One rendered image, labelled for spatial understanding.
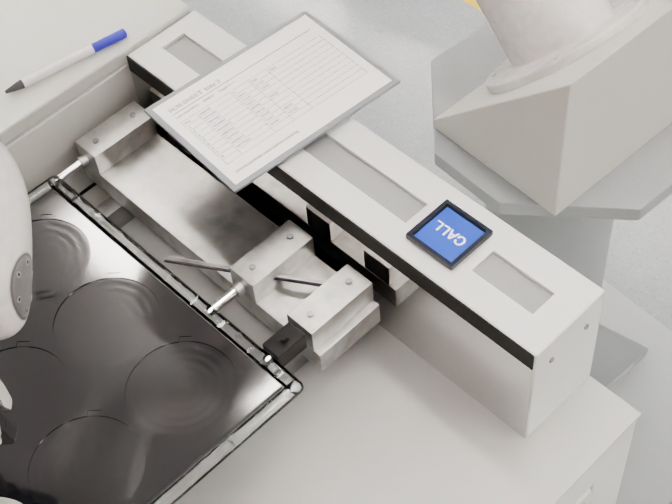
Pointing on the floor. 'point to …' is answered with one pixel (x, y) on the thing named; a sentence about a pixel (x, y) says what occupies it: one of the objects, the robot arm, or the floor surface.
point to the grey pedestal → (583, 260)
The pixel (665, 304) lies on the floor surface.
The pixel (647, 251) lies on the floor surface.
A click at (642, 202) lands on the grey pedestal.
